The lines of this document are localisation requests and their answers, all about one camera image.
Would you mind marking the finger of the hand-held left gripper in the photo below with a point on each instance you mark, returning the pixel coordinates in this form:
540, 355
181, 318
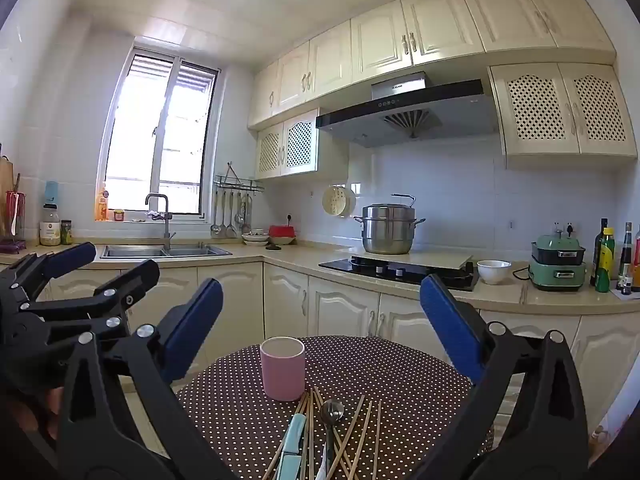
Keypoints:
142, 272
75, 256

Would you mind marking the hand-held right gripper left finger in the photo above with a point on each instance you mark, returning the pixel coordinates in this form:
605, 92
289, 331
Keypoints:
200, 330

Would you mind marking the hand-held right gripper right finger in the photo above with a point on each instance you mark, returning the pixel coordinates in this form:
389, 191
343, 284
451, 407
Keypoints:
450, 325

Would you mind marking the pink cup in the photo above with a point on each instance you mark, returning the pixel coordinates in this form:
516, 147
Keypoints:
282, 367

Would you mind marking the group of wooden chopsticks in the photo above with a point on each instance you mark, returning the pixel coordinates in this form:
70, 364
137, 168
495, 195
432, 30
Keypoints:
311, 425

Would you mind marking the light teal spoon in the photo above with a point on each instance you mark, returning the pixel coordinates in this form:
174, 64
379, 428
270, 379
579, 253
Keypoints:
294, 442

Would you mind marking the person's left hand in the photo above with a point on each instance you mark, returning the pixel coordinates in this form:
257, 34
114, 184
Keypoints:
42, 417

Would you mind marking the small green jar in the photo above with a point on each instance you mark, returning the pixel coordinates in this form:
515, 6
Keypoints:
66, 234

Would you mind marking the stainless double sink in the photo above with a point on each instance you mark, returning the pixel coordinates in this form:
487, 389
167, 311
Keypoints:
165, 251

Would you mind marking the jar with white label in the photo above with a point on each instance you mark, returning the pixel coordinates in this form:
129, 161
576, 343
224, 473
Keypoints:
50, 230

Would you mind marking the orange bottle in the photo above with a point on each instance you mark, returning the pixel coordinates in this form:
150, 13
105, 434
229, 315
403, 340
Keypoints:
102, 207

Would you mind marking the purple tray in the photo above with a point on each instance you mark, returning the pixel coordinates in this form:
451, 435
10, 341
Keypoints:
11, 246

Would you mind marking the beige stove cover board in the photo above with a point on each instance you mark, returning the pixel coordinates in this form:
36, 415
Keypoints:
450, 260

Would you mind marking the light blue box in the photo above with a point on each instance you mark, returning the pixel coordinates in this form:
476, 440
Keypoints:
51, 192

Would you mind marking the white bowl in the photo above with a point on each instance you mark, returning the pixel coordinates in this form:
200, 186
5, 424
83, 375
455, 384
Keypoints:
494, 272

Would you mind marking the red utensil holder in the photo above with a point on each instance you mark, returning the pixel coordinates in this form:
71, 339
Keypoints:
20, 215

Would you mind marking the black gas hob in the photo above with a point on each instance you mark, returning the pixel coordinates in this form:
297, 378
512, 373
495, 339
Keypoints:
400, 271

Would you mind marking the white plastic spoon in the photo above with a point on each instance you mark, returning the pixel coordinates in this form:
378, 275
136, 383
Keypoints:
14, 212

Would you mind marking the hanging metal ladle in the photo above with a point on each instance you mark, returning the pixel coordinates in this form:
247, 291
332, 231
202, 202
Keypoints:
216, 228

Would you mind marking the brown polka-dot tablecloth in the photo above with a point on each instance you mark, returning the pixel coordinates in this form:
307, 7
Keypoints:
390, 400

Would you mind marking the hanging metal serving spoon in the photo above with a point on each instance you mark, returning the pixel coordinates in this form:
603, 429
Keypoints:
230, 231

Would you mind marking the wooden cutting board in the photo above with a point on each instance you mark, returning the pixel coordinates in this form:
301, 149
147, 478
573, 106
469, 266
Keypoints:
5, 185

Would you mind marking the white dishes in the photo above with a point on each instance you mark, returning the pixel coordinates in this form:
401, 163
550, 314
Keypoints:
255, 238

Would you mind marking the hanging metal skimmer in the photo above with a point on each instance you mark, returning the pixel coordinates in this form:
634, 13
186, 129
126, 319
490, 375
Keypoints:
239, 217

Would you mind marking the stainless steamer pot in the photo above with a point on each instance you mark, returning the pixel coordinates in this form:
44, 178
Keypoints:
387, 232

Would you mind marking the cream lower cabinets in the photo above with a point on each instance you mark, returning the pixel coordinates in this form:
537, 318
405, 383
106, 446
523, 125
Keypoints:
340, 305

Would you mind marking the hanging slotted spatula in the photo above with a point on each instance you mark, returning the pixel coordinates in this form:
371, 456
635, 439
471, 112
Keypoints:
246, 210

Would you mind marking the green electric cooker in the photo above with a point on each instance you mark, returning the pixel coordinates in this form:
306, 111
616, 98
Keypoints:
557, 265

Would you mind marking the beige kitchen countertop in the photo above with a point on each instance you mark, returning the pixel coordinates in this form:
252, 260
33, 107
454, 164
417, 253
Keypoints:
300, 257

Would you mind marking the red container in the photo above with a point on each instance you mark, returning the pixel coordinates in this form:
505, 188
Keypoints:
282, 232

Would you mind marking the kitchen window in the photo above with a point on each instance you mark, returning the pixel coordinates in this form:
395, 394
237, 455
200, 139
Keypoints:
157, 135

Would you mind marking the green bottle yellow cap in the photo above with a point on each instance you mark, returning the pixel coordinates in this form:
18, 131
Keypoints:
606, 265

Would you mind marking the dark glass bottle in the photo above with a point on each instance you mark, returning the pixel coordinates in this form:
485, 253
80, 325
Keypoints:
600, 240

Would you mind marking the dark sauce bottle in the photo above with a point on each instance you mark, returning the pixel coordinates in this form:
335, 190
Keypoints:
625, 260

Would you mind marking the cream lattice-door cabinet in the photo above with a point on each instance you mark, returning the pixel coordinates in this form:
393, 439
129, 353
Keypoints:
565, 110
287, 145

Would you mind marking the tall clear bottle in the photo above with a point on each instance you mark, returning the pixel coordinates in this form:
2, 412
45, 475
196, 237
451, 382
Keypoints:
636, 260

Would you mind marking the grey range hood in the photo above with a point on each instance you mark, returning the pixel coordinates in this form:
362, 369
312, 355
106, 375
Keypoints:
410, 115

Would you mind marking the wall utensil rack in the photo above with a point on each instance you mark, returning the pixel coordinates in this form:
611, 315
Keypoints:
239, 186

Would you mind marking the white wall socket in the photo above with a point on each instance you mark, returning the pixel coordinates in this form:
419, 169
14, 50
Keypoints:
570, 228
289, 218
559, 228

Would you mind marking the cream wall cabinet row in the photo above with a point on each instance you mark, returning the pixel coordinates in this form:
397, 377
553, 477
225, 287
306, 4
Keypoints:
435, 30

